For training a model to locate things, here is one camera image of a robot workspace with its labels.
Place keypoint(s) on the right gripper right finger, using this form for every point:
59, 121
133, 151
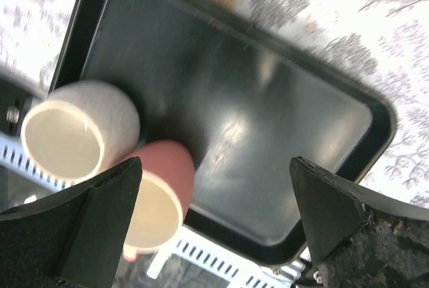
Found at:
358, 237

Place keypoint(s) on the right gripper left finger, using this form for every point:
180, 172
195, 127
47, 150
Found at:
73, 238

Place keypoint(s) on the pink mug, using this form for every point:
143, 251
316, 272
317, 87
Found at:
164, 197

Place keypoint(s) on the cream white mug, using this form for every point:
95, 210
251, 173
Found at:
80, 130

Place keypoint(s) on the black serving tray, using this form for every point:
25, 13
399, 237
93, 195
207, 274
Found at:
242, 101

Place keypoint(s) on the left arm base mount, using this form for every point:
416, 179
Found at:
16, 100

